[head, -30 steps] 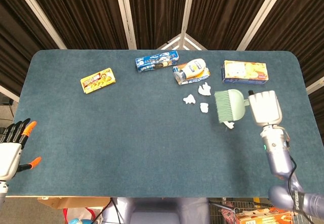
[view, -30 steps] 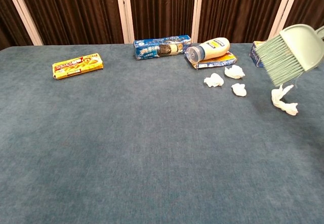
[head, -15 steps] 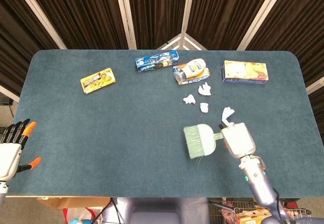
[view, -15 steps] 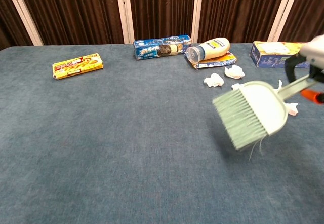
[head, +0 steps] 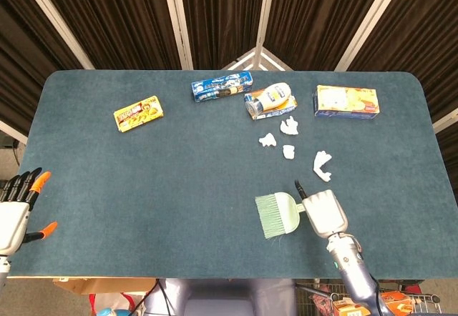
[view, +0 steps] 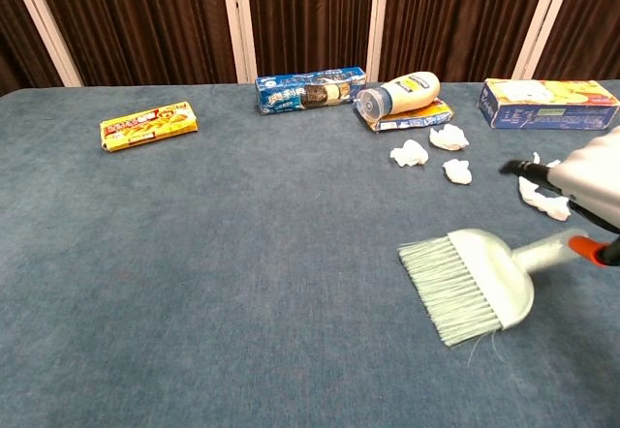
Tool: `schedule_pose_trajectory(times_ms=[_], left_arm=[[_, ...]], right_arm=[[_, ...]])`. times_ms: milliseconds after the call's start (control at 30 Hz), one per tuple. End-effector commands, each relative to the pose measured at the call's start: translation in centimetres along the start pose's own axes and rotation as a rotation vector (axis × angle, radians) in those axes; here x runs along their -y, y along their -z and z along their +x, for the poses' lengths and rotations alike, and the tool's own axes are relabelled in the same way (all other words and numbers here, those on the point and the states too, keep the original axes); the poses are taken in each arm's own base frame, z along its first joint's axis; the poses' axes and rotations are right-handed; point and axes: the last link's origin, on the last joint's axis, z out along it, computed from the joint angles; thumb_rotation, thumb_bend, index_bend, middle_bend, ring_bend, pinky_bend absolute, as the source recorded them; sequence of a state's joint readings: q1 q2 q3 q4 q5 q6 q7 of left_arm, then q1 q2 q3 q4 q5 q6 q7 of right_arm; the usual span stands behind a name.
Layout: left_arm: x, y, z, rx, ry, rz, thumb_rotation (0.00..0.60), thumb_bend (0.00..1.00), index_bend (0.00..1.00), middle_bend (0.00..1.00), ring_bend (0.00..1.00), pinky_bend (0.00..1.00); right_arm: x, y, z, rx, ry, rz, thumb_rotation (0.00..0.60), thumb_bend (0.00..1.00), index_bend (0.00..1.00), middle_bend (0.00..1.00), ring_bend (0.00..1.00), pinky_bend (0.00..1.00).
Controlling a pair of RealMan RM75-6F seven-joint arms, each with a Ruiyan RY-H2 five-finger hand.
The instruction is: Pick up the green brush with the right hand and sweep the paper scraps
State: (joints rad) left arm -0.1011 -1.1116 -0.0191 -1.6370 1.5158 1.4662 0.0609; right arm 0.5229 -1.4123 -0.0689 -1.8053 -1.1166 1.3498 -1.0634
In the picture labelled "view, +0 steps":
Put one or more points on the grey black right robot hand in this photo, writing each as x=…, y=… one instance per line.
x=591, y=181

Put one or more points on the mint green hand brush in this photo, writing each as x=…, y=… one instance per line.
x=484, y=273

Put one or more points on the blue yellow tissue box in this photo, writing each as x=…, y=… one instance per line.
x=547, y=103

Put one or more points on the brown pleated curtain panel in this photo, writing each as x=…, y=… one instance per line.
x=19, y=45
x=140, y=21
x=310, y=16
x=460, y=21
x=586, y=21

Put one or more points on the flat blue yellow packet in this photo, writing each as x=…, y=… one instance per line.
x=421, y=117

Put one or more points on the white squeeze bottle clear cap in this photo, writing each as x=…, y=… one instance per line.
x=407, y=93

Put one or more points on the blue Oreo cookie box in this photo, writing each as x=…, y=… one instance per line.
x=310, y=91

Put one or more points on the yellow snack box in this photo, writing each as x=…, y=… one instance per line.
x=147, y=127

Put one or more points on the white screen frame post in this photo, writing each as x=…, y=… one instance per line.
x=46, y=23
x=378, y=21
x=545, y=21
x=238, y=21

